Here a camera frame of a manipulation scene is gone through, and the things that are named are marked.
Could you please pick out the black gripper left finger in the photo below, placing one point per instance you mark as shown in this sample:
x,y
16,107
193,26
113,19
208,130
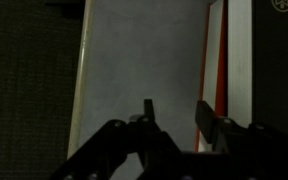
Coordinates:
x,y
149,110

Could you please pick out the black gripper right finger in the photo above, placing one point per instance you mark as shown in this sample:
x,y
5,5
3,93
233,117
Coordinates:
x,y
205,121

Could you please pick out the black book with yellow spine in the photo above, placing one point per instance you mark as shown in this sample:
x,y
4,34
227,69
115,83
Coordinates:
x,y
240,63

